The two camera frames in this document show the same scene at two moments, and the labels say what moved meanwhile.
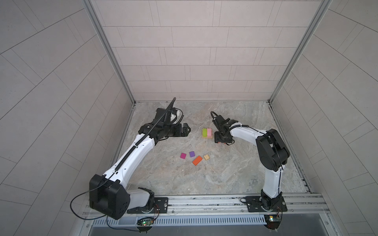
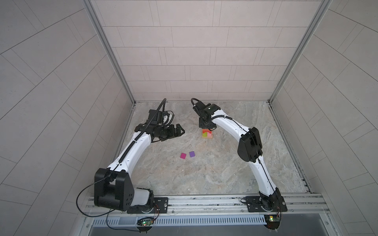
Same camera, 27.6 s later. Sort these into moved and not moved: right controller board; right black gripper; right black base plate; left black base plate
Moved: right black gripper
Not moved: right controller board; right black base plate; left black base plate
